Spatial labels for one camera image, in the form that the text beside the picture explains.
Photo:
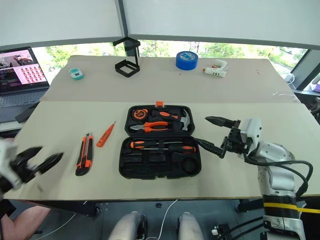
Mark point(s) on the purple object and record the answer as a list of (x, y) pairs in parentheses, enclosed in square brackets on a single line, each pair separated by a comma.
[(316, 88)]

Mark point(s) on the teal white digital timer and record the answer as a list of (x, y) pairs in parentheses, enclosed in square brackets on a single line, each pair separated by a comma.
[(76, 74)]

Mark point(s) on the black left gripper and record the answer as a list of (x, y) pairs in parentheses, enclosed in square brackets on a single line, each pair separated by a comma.
[(22, 171)]

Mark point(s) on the silver rounded robot leg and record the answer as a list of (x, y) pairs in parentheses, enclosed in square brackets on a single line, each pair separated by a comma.
[(190, 226), (126, 226)]

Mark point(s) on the white charger plug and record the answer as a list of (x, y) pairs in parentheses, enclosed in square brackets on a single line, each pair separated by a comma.
[(290, 78)]

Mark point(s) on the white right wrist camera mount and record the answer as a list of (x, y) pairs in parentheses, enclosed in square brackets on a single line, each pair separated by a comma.
[(252, 130)]

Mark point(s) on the orange voltage tester pen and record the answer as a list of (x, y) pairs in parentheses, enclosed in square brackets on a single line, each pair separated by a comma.
[(103, 137)]

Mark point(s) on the orange black utility knife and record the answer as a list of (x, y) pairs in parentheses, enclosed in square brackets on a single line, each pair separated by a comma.
[(84, 160)]

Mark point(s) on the black white connector block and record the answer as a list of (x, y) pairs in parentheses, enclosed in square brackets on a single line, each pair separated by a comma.
[(221, 229)]

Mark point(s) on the white glue gun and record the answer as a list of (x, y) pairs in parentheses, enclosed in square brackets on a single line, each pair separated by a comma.
[(216, 70)]

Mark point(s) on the blue tape roll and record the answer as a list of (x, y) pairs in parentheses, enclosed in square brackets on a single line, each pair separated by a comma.
[(187, 61)]

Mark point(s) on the orange black tape measure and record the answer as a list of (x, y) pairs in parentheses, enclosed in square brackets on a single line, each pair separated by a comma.
[(139, 114)]

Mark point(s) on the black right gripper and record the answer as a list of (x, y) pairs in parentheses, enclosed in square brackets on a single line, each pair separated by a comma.
[(236, 143)]

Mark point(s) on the orange black screwdriver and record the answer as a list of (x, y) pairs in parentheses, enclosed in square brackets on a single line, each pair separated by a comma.
[(186, 149), (137, 144)]

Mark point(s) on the open grey laptop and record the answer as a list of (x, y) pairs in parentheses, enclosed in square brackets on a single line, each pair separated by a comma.
[(20, 72)]

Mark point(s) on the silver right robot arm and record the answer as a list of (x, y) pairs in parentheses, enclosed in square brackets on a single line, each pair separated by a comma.
[(277, 170)]

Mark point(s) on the black square frame stand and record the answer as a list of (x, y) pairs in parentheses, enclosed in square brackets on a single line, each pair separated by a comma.
[(127, 66)]

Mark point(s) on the black plastic tool case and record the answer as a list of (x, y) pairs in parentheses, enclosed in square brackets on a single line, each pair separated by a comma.
[(160, 162)]

